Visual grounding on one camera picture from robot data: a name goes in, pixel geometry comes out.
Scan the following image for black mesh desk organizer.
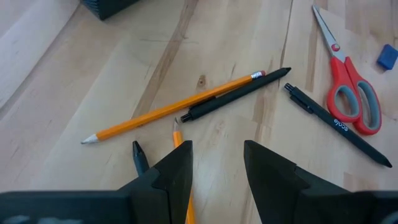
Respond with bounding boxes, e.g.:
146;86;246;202
80;0;141;21

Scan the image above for orange pencil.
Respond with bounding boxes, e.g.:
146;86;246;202
80;70;267;145
172;117;197;224

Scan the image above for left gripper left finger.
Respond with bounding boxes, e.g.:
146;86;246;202
119;140;194;224

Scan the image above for red-handled scissors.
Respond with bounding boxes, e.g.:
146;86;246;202
312;3;382;136

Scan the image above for blue eraser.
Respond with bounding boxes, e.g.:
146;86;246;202
376;43;398;71

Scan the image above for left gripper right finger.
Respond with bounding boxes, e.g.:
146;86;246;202
244;140;349;224

